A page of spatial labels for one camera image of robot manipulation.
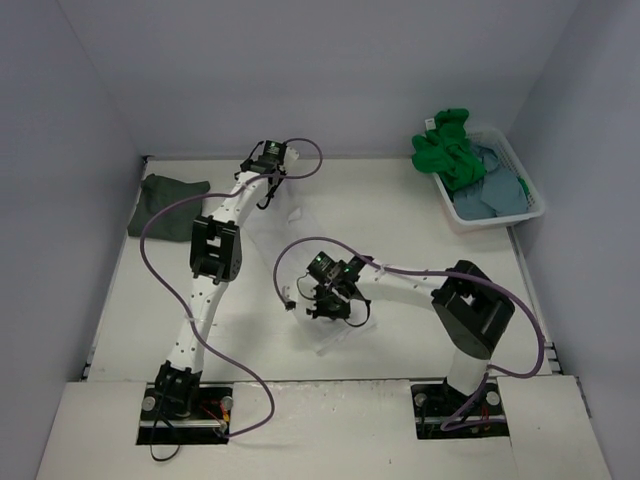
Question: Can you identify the white t-shirt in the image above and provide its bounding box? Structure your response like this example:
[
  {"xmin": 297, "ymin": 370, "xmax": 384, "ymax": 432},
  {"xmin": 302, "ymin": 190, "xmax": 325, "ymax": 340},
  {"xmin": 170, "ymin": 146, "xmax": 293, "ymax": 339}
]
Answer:
[{"xmin": 243, "ymin": 183, "xmax": 377, "ymax": 356}]

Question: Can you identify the dark grey t-shirt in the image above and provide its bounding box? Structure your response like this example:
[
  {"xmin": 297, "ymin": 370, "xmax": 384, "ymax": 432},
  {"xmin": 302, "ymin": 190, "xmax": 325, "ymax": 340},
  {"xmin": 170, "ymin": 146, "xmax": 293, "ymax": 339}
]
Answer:
[{"xmin": 127, "ymin": 174, "xmax": 211, "ymax": 243}]

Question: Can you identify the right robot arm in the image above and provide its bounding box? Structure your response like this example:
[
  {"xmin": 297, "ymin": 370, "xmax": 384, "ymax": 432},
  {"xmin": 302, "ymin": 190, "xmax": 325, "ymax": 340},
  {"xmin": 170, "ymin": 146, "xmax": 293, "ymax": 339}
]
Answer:
[{"xmin": 307, "ymin": 252, "xmax": 515, "ymax": 412}]

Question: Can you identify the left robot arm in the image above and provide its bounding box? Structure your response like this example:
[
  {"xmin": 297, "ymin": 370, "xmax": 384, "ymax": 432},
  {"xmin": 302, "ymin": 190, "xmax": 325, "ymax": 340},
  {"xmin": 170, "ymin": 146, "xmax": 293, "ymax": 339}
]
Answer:
[{"xmin": 155, "ymin": 141, "xmax": 298, "ymax": 420}]

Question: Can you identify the green t-shirt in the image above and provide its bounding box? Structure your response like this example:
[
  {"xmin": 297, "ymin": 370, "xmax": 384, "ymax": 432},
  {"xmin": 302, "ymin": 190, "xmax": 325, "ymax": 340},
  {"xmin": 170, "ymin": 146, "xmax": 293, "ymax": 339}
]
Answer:
[{"xmin": 411, "ymin": 108, "xmax": 487, "ymax": 195}]

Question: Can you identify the light blue t-shirt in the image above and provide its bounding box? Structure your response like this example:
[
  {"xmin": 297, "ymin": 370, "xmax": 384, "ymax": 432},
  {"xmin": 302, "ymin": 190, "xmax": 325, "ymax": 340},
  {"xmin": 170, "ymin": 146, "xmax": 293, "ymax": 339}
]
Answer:
[{"xmin": 452, "ymin": 143, "xmax": 528, "ymax": 221}]

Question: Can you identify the white plastic laundry basket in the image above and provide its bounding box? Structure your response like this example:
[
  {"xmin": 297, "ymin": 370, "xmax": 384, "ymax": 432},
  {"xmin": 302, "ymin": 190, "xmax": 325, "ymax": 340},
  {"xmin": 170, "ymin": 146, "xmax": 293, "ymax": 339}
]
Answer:
[{"xmin": 433, "ymin": 126, "xmax": 545, "ymax": 233}]

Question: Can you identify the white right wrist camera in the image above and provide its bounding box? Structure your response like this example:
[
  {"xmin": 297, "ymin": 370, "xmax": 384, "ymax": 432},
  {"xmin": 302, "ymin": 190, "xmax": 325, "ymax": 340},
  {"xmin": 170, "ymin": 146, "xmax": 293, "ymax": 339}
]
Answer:
[{"xmin": 282, "ymin": 284, "xmax": 300, "ymax": 312}]

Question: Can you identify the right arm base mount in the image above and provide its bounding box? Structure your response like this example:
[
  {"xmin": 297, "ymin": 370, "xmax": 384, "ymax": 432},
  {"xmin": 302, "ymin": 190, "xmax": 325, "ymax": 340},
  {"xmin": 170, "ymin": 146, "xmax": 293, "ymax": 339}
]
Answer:
[{"xmin": 410, "ymin": 377, "xmax": 511, "ymax": 442}]

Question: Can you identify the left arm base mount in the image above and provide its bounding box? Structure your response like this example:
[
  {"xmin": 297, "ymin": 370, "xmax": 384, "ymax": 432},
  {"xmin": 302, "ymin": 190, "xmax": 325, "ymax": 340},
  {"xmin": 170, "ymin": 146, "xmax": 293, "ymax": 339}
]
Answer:
[{"xmin": 136, "ymin": 384, "xmax": 233, "ymax": 446}]

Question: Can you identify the black loop cable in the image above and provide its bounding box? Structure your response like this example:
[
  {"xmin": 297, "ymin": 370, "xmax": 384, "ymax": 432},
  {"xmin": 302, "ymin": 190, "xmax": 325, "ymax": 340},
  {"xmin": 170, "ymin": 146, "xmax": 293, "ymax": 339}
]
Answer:
[{"xmin": 149, "ymin": 422, "xmax": 184, "ymax": 464}]

